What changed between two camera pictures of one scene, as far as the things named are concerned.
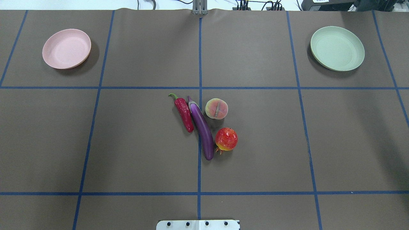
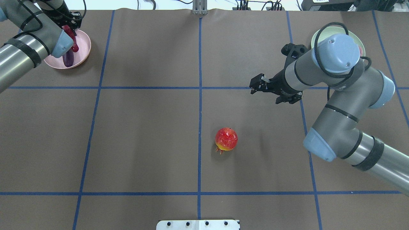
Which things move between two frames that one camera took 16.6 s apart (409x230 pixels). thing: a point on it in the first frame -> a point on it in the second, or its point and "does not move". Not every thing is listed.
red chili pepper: [182, 107] -> [75, 47]
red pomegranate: [226, 139] does not move
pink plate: [67, 49] does not move
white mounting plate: [198, 225] does not move
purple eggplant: [203, 129] -> [68, 58]
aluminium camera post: [200, 7] does not move
